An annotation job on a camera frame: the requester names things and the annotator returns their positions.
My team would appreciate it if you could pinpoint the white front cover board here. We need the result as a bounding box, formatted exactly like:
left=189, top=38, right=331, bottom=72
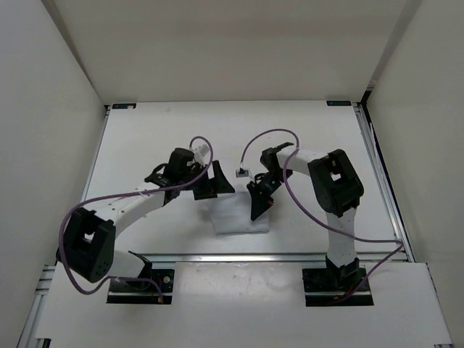
left=36, top=262, right=452, bottom=347

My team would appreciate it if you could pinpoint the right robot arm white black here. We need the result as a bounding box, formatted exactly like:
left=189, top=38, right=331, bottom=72
left=246, top=142, right=364, bottom=290

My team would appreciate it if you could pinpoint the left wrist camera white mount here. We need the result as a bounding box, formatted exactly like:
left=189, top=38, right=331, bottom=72
left=189, top=144, right=210, bottom=166

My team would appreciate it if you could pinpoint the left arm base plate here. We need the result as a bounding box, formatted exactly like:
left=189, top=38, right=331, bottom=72
left=107, top=268, right=175, bottom=305

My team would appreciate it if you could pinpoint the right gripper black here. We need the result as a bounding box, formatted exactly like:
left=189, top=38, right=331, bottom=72
left=247, top=167, right=294, bottom=220

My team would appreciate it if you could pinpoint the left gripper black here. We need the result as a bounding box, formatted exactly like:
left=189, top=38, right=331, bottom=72
left=179, top=160, right=234, bottom=200

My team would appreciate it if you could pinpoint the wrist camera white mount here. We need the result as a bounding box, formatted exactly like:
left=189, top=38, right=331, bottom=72
left=189, top=144, right=210, bottom=166
left=236, top=167, right=253, bottom=179

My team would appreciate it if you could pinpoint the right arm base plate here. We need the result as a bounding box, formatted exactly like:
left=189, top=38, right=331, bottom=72
left=302, top=268, right=374, bottom=307

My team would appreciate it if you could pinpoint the white skirt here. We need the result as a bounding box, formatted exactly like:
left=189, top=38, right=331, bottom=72
left=208, top=185, right=270, bottom=236

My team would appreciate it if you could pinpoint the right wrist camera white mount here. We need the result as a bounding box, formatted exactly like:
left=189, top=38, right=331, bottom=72
left=236, top=167, right=253, bottom=179

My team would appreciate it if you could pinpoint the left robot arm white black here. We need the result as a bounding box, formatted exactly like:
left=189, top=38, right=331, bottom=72
left=57, top=144, right=235, bottom=290

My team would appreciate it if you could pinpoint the right blue corner sticker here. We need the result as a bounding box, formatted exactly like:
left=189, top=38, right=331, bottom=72
left=326, top=100, right=352, bottom=107

